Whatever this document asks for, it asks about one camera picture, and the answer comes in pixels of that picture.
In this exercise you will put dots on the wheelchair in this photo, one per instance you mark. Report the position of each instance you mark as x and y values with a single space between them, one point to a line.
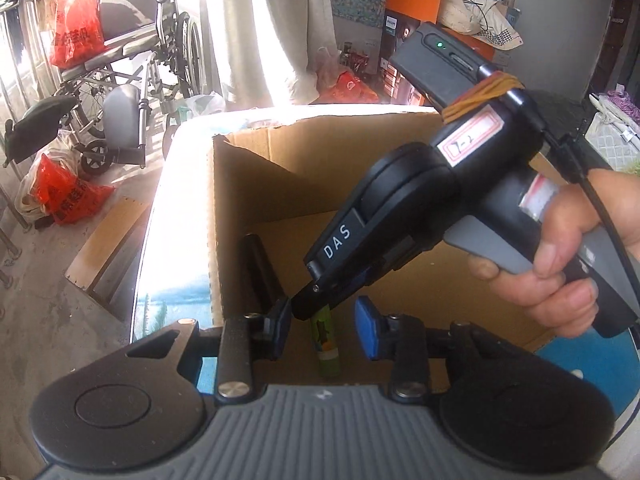
130 5

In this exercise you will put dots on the metal railing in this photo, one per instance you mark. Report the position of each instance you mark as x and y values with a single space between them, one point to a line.
31 47

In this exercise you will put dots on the dark brown door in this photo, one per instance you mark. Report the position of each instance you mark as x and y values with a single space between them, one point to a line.
617 35

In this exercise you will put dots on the blue white packet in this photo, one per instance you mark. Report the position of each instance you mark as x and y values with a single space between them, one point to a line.
514 16

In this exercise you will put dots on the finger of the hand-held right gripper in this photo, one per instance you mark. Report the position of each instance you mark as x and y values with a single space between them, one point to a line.
357 285
312 300

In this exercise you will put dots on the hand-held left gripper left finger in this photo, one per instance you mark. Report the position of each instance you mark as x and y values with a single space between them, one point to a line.
284 330

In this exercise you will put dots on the person's right hand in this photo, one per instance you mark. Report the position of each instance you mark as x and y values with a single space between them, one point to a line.
575 310

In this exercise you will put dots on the black padded seat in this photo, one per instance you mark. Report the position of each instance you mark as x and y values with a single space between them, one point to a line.
35 127

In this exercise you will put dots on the cardboard box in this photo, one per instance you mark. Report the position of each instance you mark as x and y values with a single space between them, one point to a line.
280 180

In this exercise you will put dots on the red plastic bag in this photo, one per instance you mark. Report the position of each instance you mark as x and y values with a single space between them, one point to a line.
75 30
65 195

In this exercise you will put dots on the wooden board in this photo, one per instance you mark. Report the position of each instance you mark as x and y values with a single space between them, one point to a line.
107 245

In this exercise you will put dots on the dark glass bottle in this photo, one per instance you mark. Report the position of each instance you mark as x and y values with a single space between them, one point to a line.
345 52

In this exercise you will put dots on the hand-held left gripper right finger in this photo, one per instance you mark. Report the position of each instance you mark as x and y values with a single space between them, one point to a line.
367 330

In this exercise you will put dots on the orange carton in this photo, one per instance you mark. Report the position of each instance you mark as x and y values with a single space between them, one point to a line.
412 0

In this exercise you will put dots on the beige towel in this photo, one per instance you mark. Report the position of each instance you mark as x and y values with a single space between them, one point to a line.
50 5

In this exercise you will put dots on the checkered cloth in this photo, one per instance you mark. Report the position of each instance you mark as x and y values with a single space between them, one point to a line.
502 35

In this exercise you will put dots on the white cloth bag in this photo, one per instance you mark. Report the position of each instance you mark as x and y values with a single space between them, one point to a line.
460 10

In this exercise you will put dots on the beige curtain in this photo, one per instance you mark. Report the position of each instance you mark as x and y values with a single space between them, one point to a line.
260 25

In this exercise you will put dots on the pink plastic bag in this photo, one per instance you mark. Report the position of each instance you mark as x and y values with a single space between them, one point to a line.
327 65

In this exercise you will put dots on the black cylinder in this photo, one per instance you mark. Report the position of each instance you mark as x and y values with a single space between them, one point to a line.
262 270

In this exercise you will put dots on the purple cloth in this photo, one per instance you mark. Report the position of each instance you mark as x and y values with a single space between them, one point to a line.
627 105

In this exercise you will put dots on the red snack bag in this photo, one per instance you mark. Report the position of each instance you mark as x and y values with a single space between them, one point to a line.
350 87

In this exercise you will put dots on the clear plastic bag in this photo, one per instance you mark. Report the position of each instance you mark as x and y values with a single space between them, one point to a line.
202 105

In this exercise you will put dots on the red label bottle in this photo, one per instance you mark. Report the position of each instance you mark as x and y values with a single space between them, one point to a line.
359 60

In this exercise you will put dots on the white plastic bag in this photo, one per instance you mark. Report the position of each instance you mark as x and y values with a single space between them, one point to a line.
27 200

